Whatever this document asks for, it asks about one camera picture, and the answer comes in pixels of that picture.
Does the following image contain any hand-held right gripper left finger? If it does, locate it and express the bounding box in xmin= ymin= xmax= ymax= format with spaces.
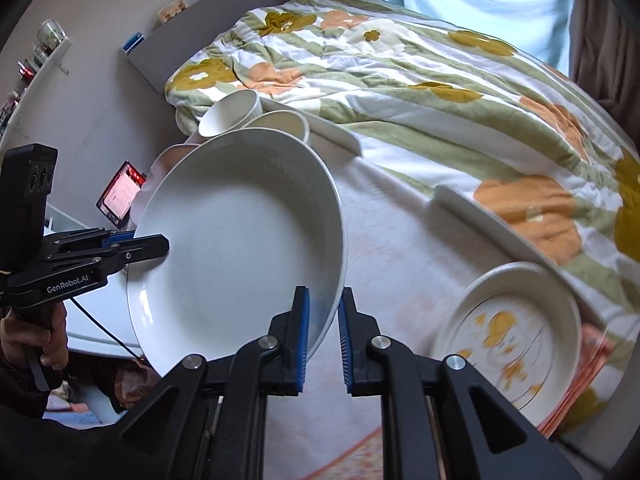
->
xmin=65 ymin=286 xmax=311 ymax=480

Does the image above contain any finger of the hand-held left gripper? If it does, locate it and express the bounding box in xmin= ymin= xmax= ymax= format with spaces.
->
xmin=75 ymin=234 xmax=171 ymax=277
xmin=42 ymin=228 xmax=136 ymax=257

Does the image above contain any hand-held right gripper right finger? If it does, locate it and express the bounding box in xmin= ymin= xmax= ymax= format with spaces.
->
xmin=337 ymin=286 xmax=583 ymax=480

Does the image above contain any pinkish grey tray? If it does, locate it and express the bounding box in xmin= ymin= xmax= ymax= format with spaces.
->
xmin=131 ymin=144 xmax=205 ymax=226

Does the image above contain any large white plate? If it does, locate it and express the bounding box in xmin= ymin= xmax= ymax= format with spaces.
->
xmin=126 ymin=128 xmax=348 ymax=377

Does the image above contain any white bowl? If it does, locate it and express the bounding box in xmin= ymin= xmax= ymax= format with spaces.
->
xmin=239 ymin=109 xmax=312 ymax=145
xmin=198 ymin=89 xmax=263 ymax=137

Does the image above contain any white tray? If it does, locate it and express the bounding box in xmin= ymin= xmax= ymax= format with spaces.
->
xmin=257 ymin=94 xmax=571 ymax=273

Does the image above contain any person's left forearm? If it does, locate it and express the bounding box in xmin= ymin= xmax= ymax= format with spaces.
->
xmin=0 ymin=347 xmax=168 ymax=480

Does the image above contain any person's left hand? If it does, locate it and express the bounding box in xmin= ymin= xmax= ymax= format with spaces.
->
xmin=0 ymin=304 xmax=69 ymax=392

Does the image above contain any tablet with red screen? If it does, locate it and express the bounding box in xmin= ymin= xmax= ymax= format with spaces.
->
xmin=96 ymin=160 xmax=148 ymax=226

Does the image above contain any orange patterned cloth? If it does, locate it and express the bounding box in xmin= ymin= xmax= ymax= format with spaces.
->
xmin=260 ymin=152 xmax=616 ymax=480

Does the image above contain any brown patterned cloth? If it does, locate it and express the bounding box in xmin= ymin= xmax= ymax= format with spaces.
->
xmin=92 ymin=355 xmax=161 ymax=413

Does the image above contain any yellow flower plate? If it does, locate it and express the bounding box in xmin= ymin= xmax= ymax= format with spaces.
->
xmin=434 ymin=261 xmax=583 ymax=428

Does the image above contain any glass jar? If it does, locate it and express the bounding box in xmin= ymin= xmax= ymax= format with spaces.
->
xmin=37 ymin=20 xmax=67 ymax=54

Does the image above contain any light blue printed item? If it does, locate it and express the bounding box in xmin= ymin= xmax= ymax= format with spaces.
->
xmin=42 ymin=392 xmax=103 ymax=428

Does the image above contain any grey headboard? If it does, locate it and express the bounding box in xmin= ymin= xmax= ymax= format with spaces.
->
xmin=121 ymin=0 xmax=306 ymax=95

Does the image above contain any beige box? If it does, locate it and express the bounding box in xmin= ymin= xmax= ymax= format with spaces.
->
xmin=156 ymin=1 xmax=188 ymax=23

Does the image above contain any floral blanket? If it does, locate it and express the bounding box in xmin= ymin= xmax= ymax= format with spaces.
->
xmin=165 ymin=0 xmax=640 ymax=431

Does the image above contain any brown curtain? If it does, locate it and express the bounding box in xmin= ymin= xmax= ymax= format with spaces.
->
xmin=569 ymin=0 xmax=640 ymax=116

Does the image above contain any thin black cable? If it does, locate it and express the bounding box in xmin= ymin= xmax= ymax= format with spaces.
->
xmin=70 ymin=297 xmax=148 ymax=361

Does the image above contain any white wall shelf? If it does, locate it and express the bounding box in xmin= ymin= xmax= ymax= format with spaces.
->
xmin=0 ymin=40 xmax=71 ymax=146

